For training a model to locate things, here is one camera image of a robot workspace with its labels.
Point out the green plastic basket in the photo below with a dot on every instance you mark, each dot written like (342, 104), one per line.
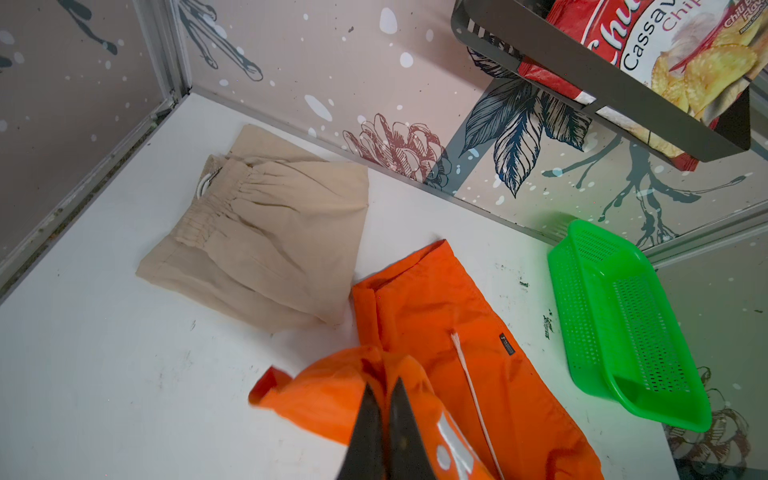
(620, 334)

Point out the red cassava chips bag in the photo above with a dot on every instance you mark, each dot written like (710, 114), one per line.
(700, 55)

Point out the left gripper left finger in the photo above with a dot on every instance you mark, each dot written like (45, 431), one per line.
(364, 458)

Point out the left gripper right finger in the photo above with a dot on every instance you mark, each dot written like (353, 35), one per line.
(408, 458)

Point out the orange shorts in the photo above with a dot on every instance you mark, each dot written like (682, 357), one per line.
(482, 410)

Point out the beige shorts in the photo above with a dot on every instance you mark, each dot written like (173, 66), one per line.
(271, 238)

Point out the black wall basket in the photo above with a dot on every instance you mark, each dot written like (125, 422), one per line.
(509, 32)

